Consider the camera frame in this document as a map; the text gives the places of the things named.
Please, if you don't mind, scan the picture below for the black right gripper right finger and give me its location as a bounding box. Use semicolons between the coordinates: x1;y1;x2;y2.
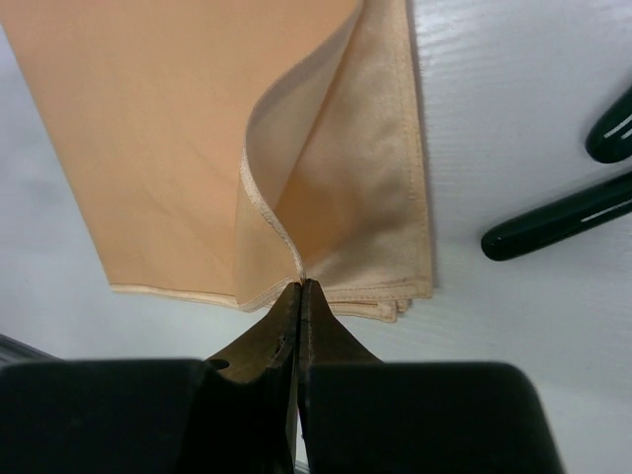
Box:
298;279;563;473

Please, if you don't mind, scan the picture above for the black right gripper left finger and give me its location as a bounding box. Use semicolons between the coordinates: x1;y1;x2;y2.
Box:
1;283;302;473

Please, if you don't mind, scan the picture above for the peach cloth napkin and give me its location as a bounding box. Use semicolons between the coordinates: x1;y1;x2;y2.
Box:
1;1;433;322

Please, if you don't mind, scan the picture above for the gold fork black handle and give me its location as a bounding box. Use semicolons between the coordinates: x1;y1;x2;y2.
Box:
585;88;632;164

